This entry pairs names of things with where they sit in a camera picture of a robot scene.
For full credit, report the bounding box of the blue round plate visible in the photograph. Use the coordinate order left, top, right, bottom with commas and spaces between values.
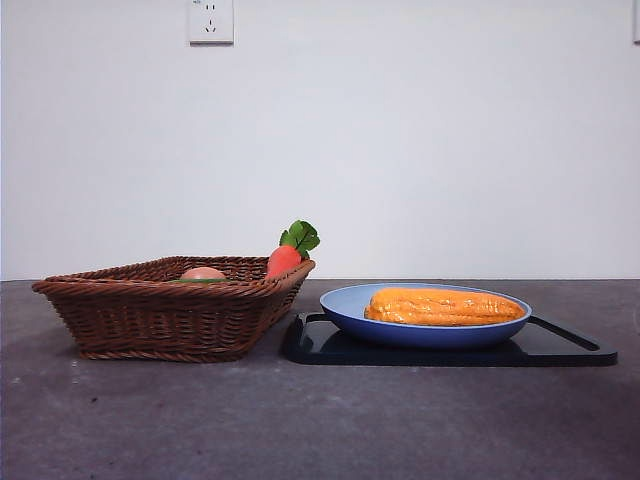
318, 282, 533, 350

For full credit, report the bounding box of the pale pink round food item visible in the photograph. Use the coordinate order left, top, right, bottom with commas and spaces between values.
179, 266, 227, 282

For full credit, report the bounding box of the orange carrot with green leaves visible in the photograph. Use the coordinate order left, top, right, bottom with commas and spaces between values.
264, 219, 321, 280

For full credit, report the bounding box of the yellow corn cob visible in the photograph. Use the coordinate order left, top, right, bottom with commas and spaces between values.
363, 286, 526, 328

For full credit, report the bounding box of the black rectangular tray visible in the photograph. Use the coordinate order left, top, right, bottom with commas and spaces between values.
282, 312, 619, 368

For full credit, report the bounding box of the white wall power socket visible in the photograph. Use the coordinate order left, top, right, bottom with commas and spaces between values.
188, 0, 235, 47

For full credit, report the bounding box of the brown woven wicker basket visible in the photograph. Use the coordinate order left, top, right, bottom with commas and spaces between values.
31, 255, 317, 363

